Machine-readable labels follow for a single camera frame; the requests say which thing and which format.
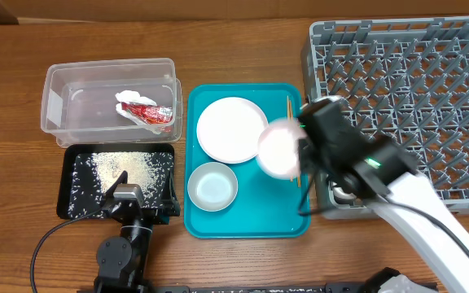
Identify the white plastic cup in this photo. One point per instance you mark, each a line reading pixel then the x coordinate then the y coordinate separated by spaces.
pixel 340 196

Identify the teal plastic tray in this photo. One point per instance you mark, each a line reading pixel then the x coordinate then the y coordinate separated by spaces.
pixel 264 207

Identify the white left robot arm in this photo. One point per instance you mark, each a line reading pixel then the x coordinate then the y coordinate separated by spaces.
pixel 122 259

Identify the grey dishwasher rack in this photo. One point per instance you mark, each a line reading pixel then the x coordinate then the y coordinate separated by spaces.
pixel 405 78

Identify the pink bowl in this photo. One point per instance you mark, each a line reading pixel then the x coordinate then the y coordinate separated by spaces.
pixel 278 148

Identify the black tray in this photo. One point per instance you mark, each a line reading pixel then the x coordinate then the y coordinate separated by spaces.
pixel 74 150

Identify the clear plastic bin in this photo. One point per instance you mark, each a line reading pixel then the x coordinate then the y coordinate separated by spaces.
pixel 79 102

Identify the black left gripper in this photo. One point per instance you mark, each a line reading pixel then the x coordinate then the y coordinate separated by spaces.
pixel 171 205

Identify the wooden chopstick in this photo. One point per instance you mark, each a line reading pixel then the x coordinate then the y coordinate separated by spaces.
pixel 289 117
pixel 299 181

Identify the pink plate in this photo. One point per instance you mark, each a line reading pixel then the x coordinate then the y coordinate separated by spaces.
pixel 229 128

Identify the red snack wrapper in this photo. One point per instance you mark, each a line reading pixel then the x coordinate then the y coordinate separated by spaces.
pixel 146 114

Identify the pile of rice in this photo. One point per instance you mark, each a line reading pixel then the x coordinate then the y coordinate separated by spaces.
pixel 93 174

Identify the black rail at bottom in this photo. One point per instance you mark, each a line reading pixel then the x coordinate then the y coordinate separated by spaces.
pixel 387 279

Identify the grey bowl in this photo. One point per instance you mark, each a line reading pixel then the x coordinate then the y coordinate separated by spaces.
pixel 212 187

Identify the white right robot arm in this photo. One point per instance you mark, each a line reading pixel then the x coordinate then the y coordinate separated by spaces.
pixel 386 179

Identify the white napkin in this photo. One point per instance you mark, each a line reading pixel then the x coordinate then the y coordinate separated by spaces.
pixel 130 96

